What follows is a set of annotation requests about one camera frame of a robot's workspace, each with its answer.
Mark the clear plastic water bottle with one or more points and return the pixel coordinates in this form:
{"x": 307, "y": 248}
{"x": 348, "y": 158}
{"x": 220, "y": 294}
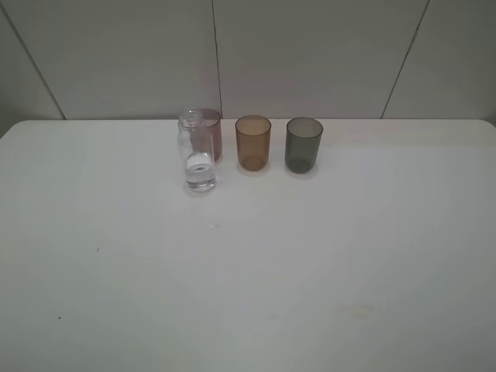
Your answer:
{"x": 196, "y": 150}

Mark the amber translucent cup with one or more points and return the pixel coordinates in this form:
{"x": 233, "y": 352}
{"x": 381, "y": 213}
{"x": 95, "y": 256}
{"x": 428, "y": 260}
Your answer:
{"x": 253, "y": 141}

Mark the pink translucent cup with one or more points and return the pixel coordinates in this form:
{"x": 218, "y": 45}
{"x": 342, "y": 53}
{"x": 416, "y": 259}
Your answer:
{"x": 213, "y": 123}

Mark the grey translucent cup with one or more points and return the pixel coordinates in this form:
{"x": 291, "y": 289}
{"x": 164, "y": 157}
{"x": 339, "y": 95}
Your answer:
{"x": 303, "y": 138}

